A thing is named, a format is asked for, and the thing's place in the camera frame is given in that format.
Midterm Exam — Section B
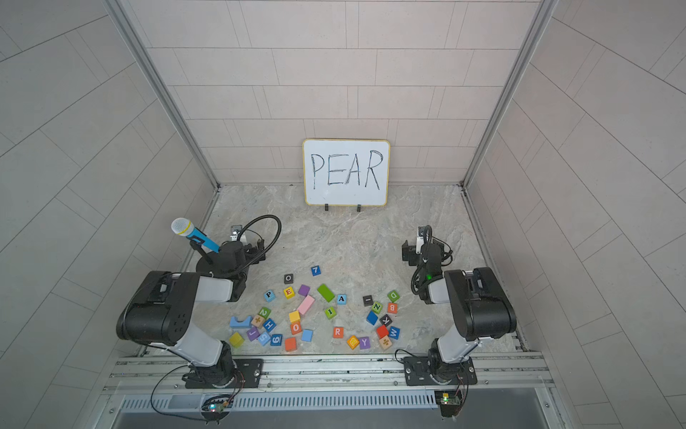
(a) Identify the yellow E block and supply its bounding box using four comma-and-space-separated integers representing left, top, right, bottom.
283, 287, 296, 300

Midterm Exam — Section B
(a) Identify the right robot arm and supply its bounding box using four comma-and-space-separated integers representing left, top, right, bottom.
401, 225, 516, 387

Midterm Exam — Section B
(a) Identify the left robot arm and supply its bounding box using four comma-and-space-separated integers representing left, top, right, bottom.
115, 217, 266, 388

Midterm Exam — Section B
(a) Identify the white board reading PEAR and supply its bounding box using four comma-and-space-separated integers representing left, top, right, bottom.
302, 139, 391, 207

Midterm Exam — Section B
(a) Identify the blue toy microphone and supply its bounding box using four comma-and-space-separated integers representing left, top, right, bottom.
171, 217, 220, 253

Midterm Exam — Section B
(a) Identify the green 2 block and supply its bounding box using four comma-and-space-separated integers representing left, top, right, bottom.
258, 307, 271, 319

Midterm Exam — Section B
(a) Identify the blue arch block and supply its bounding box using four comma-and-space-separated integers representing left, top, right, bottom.
230, 316, 253, 329

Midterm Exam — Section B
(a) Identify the purple plain block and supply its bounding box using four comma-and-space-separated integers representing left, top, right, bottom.
298, 284, 310, 297

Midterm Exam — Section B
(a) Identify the blue H block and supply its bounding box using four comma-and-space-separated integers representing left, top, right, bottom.
264, 319, 276, 332

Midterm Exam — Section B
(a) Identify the blue W block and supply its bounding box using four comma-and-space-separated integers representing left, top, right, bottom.
388, 326, 400, 341

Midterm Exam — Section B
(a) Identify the pink long block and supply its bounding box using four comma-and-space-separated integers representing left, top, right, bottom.
298, 295, 315, 316

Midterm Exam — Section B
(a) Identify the blue 9 block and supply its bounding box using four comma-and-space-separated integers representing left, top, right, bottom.
270, 334, 283, 347

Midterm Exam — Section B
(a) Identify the orange 0 block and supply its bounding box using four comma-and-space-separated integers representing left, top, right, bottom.
290, 322, 302, 335

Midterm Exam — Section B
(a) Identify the long green block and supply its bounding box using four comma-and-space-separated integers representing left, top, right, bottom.
317, 283, 335, 302

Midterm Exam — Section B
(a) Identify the purple Y block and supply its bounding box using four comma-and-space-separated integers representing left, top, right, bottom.
359, 337, 371, 350

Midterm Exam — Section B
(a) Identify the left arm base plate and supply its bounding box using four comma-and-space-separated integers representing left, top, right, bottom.
182, 359, 264, 389

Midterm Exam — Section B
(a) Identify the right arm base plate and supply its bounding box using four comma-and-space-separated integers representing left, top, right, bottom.
401, 356, 478, 386

